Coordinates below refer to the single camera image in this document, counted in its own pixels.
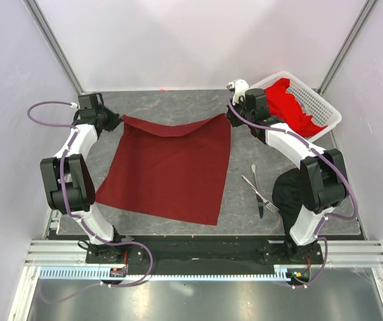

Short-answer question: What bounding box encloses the dark red cloth napkin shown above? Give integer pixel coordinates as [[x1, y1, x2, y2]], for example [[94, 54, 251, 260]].
[[96, 114, 231, 225]]

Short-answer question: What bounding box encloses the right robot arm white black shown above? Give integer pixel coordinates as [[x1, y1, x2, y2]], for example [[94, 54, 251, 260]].
[[227, 83, 350, 263]]

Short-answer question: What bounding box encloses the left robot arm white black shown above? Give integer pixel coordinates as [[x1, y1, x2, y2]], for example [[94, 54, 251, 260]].
[[40, 93, 124, 263]]

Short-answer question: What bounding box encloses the bright red cloth in basket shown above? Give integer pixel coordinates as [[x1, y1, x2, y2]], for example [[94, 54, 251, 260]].
[[265, 78, 326, 138]]

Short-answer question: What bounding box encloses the white plastic basket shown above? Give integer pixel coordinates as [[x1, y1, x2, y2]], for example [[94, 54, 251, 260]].
[[250, 71, 342, 142]]

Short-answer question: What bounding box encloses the silver knife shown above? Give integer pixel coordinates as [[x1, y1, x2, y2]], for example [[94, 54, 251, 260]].
[[251, 164, 265, 219]]

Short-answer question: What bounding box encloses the silver fork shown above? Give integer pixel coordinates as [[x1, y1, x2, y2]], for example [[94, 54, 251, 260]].
[[241, 175, 279, 213]]

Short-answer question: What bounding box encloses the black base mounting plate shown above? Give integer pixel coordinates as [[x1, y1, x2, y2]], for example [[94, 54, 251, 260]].
[[78, 235, 324, 265]]

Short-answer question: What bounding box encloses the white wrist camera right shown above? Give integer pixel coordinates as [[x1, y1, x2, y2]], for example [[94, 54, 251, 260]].
[[227, 79, 249, 105]]

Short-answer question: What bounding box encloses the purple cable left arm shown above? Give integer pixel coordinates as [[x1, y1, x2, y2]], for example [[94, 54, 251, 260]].
[[27, 101, 154, 304]]

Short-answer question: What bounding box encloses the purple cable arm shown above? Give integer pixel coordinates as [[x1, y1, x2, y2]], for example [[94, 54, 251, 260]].
[[226, 85, 359, 290], [27, 101, 154, 304]]

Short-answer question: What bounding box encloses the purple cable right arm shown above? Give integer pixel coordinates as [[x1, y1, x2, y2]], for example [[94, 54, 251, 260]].
[[226, 85, 359, 290]]

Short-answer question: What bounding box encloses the blue-white cable duct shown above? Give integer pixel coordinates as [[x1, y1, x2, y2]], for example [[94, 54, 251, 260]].
[[39, 267, 291, 282]]

